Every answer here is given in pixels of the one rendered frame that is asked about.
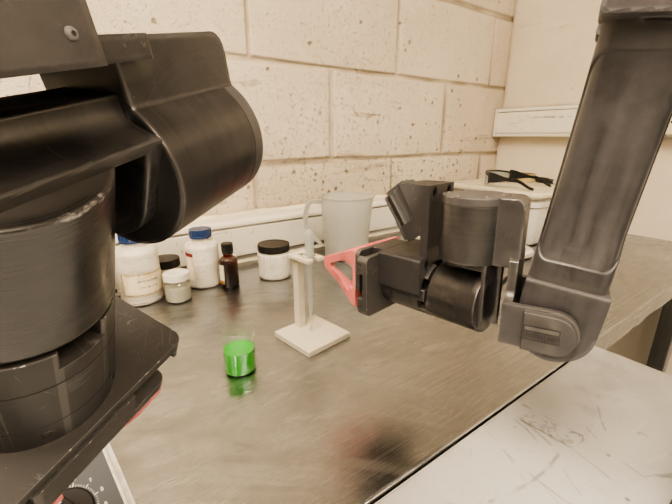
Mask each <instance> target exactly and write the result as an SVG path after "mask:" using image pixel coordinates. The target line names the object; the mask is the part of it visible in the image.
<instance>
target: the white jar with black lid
mask: <svg viewBox="0 0 672 504"><path fill-rule="evenodd" d="M257 248H258V255H257V258H258V270H259V276H260V278H262V279H264V280H270V281H275V280H282V279H285V278H287V277H289V276H290V275H291V263H290V258H288V257H287V254H289V253H290V251H289V250H290V244H289V242H288V241H286V240H281V239H270V240H264V241H261V242H259V243H258V244H257Z"/></svg>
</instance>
